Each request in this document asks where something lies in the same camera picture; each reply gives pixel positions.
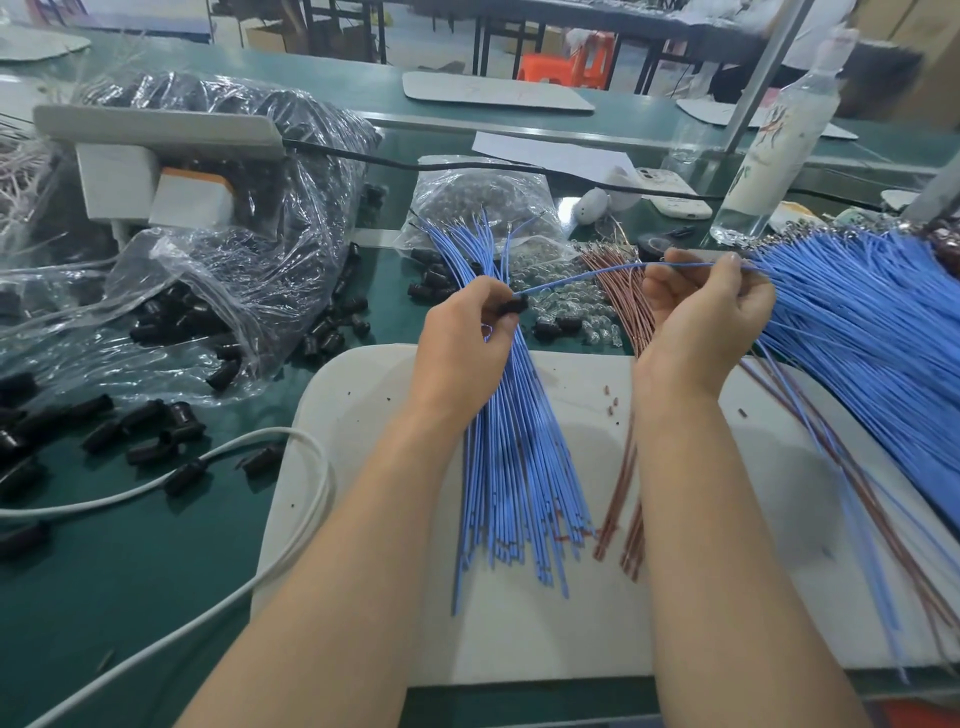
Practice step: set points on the person's left hand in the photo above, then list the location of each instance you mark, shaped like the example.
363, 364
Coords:
462, 357

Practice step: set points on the person's right hand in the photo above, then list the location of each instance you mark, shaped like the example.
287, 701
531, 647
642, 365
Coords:
702, 323

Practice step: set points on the small black connector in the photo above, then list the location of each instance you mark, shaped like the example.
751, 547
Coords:
513, 305

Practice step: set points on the pile of black plastic caps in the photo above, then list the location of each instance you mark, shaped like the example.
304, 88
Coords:
135, 435

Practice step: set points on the person's right forearm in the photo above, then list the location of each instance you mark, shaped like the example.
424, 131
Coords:
743, 585

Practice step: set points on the person's left forearm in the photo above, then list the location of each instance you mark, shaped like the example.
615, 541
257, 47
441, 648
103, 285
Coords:
315, 593

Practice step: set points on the black tape roll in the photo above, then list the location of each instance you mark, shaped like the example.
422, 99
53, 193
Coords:
656, 248

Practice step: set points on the white flat device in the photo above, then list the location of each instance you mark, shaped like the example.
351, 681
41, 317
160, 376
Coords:
668, 195

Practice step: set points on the white computer mouse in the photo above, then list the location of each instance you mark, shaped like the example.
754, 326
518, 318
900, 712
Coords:
591, 209

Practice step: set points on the small clear plastic bag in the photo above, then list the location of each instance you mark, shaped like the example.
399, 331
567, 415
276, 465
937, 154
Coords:
483, 198

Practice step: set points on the white spray bottle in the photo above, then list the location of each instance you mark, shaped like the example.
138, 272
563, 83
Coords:
780, 150

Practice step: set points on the white flat tray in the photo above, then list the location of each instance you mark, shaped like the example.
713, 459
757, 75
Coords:
705, 120
498, 92
39, 42

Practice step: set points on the large clear plastic bag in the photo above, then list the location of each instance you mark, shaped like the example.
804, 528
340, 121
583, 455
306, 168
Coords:
293, 218

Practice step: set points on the white paper sheet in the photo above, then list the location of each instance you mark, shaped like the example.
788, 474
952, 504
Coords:
552, 156

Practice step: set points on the white paper stack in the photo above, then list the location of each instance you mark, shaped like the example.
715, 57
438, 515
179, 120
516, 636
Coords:
900, 200

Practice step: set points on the white work board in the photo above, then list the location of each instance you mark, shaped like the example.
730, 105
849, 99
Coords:
375, 600

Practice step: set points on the orange plastic stool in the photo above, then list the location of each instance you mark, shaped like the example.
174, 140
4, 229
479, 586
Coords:
567, 63

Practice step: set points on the white orange charger adapter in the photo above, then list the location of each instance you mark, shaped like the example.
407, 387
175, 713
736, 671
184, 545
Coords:
191, 198

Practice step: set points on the cardboard boxes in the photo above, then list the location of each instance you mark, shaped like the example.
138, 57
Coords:
915, 45

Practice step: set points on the white power strip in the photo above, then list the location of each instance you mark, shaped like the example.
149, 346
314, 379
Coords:
158, 132

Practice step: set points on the orange plastic crate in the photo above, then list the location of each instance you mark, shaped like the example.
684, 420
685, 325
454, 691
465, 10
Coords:
923, 714

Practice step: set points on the blue table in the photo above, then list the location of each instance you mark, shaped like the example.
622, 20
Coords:
132, 12

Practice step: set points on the slanted metal frame post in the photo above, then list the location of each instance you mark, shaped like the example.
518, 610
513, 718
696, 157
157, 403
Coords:
773, 72

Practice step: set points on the short metal frame post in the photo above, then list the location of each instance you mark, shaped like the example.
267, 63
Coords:
933, 195

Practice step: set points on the long black-frame table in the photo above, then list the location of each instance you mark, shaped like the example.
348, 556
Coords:
495, 12

